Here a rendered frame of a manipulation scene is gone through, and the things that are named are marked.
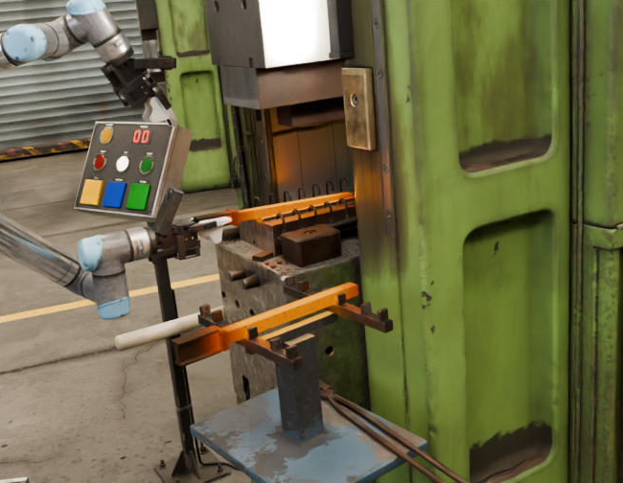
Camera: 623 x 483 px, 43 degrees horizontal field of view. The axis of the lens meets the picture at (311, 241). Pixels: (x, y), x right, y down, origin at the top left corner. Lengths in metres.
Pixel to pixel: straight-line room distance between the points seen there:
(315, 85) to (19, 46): 0.66
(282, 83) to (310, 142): 0.39
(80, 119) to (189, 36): 3.33
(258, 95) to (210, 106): 4.98
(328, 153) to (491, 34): 0.69
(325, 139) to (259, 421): 0.90
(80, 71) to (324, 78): 7.96
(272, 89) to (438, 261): 0.56
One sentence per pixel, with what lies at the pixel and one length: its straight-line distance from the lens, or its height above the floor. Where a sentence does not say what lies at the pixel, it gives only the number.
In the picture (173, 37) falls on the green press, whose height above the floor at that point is 1.29.
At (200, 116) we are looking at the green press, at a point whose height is 0.63.
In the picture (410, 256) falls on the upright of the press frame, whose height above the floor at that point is 0.96.
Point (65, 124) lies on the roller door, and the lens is 9.82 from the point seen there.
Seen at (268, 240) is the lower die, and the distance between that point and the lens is 1.95.
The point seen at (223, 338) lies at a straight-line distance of 1.42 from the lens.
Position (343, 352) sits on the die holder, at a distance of 1.94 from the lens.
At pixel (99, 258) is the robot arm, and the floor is 1.00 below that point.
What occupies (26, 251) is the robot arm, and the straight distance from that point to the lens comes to 1.87.
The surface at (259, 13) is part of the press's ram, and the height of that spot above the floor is 1.48.
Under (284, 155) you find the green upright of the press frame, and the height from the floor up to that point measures 1.10.
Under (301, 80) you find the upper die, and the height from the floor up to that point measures 1.32.
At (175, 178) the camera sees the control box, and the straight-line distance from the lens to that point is 2.32.
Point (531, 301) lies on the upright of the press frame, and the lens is 1.99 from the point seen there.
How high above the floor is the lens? 1.51
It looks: 17 degrees down
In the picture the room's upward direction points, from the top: 5 degrees counter-clockwise
